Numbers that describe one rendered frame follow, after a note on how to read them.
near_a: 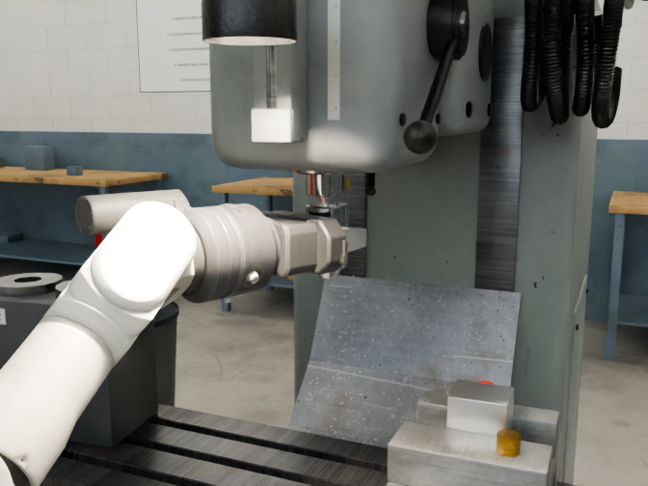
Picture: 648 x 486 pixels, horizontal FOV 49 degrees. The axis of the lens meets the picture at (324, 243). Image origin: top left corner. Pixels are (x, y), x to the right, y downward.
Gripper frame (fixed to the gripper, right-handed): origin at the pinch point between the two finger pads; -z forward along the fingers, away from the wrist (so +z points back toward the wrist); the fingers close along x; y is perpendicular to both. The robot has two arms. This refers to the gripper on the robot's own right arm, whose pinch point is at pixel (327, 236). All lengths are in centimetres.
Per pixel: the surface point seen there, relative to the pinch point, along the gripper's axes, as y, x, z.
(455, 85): -16.6, -6.3, -13.6
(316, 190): -5.3, -0.7, 2.4
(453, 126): -12.0, -6.1, -13.8
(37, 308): 11.6, 34.1, 18.6
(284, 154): -9.2, -2.7, 8.5
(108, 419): 25.6, 25.8, 13.6
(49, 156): 20, 545, -198
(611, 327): 98, 107, -325
